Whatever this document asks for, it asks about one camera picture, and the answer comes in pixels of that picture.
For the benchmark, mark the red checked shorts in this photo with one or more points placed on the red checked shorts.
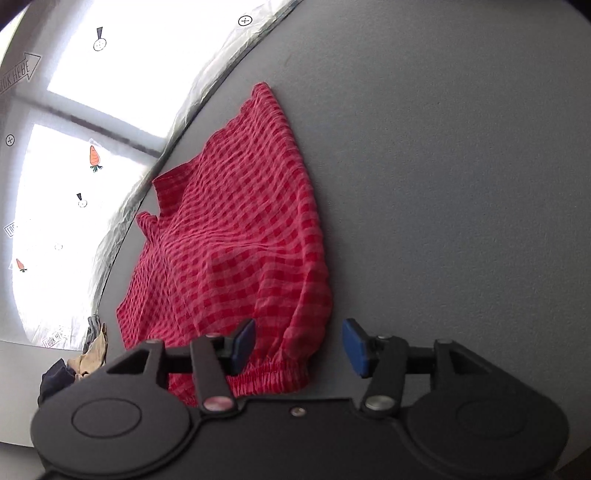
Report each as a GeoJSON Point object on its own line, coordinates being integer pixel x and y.
{"type": "Point", "coordinates": [231, 240]}

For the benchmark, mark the large carrot sticker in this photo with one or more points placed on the large carrot sticker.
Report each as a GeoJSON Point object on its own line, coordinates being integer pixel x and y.
{"type": "Point", "coordinates": [94, 157]}

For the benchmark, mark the small carrot sticker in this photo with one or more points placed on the small carrot sticker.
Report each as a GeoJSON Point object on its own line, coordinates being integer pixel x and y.
{"type": "Point", "coordinates": [20, 265]}

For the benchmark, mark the dark blue cloth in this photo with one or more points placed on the dark blue cloth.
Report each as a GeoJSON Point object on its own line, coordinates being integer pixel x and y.
{"type": "Point", "coordinates": [56, 381]}

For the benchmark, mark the tan cloth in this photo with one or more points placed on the tan cloth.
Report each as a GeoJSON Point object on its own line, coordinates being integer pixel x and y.
{"type": "Point", "coordinates": [92, 353]}

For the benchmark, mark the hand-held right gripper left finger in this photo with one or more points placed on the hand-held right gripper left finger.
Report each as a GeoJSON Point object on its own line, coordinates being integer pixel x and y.
{"type": "Point", "coordinates": [244, 342]}

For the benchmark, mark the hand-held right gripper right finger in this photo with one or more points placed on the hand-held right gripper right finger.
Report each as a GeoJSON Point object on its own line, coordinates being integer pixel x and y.
{"type": "Point", "coordinates": [354, 346]}

